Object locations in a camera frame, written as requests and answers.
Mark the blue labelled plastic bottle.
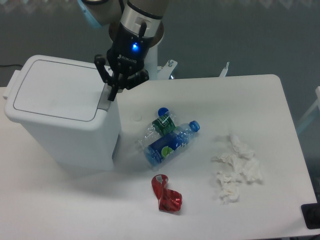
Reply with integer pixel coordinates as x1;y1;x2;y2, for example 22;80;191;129
143;120;201;168

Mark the white bracket with bolt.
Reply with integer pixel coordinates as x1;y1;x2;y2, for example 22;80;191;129
157;59;178;80

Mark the black device at table edge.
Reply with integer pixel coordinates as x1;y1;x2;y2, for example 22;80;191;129
301;203;320;230

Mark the white clamp behind table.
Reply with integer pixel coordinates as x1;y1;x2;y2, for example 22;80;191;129
219;61;230;78

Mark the white table hole plug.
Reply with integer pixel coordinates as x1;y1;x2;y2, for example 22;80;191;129
132;113;142;122

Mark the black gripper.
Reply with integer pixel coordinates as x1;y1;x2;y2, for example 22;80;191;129
94;22;154;102

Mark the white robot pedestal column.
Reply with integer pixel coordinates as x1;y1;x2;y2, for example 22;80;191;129
144;43;159;81

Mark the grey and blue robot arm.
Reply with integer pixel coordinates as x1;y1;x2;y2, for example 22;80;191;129
78;0;169;101

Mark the clear bottle green label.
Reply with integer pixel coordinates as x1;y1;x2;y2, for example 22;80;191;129
134;110;179;152

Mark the white plastic trash can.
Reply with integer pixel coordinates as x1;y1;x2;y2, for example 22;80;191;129
4;55;121;171

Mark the crushed red soda can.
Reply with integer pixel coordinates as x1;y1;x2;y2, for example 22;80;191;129
151;174;183;213

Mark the crumpled white tissue paper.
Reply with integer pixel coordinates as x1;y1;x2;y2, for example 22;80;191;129
212;132;264;204

